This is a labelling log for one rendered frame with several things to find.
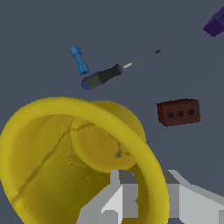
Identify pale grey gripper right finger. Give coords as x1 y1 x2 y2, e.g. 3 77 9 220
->
162 169 224 224

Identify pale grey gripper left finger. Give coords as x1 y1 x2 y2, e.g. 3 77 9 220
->
76 168 139 224

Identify yellow cup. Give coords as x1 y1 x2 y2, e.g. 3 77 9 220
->
0 96 171 224

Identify dark red brick three holes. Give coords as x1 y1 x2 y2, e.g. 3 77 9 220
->
156 98 201 128

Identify blue plastic bolt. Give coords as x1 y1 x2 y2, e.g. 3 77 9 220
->
69 45 90 76

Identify purple block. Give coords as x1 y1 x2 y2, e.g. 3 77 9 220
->
202 6 224 38

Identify black blue handled screwdriver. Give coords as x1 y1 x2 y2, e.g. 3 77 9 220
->
80 49 162 91

